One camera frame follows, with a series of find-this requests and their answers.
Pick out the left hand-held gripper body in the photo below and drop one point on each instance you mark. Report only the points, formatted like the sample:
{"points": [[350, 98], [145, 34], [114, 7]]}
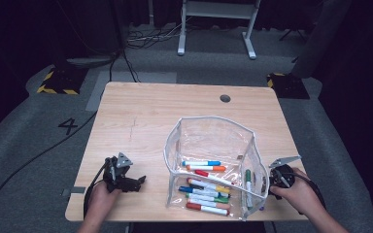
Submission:
{"points": [[123, 161]]}

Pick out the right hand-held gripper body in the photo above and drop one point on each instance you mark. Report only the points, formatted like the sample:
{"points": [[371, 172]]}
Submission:
{"points": [[281, 176]]}

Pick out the dark blue cap marker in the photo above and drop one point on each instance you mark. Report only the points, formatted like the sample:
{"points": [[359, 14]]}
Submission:
{"points": [[186, 189]]}

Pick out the red cap marker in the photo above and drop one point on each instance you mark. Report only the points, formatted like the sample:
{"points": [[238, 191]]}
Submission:
{"points": [[202, 173], [192, 206]]}

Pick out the orange cap marker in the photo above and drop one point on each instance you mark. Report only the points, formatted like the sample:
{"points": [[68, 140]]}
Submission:
{"points": [[218, 168]]}

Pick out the light blue cap marker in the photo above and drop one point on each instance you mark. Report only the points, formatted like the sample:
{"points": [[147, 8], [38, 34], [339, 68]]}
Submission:
{"points": [[212, 163]]}

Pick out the transparent pouch with white trim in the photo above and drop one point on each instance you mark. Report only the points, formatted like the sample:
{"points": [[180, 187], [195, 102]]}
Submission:
{"points": [[207, 139]]}

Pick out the person's right hand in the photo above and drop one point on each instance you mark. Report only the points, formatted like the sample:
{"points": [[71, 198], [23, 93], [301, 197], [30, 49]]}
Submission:
{"points": [[299, 195]]}

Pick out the person's left hand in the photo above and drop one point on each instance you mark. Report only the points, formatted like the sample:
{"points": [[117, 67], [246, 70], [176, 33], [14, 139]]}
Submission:
{"points": [[102, 202]]}

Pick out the grey tape piece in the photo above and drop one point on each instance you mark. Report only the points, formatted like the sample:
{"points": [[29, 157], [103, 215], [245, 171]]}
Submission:
{"points": [[76, 190]]}

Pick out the grey stand base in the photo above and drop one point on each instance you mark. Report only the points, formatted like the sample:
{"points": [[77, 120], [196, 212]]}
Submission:
{"points": [[90, 61]]}

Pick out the black tripod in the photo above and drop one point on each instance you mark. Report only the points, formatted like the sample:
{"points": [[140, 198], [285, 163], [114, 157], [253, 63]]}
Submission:
{"points": [[293, 32]]}

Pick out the grey curtain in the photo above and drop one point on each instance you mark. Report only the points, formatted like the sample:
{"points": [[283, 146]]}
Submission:
{"points": [[323, 35]]}

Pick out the black yellow striped base plate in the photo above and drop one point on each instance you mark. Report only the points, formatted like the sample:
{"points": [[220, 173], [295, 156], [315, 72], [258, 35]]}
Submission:
{"points": [[288, 85], [63, 81]]}

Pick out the white desk frame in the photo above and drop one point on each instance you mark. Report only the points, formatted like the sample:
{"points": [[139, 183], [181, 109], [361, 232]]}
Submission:
{"points": [[218, 9]]}

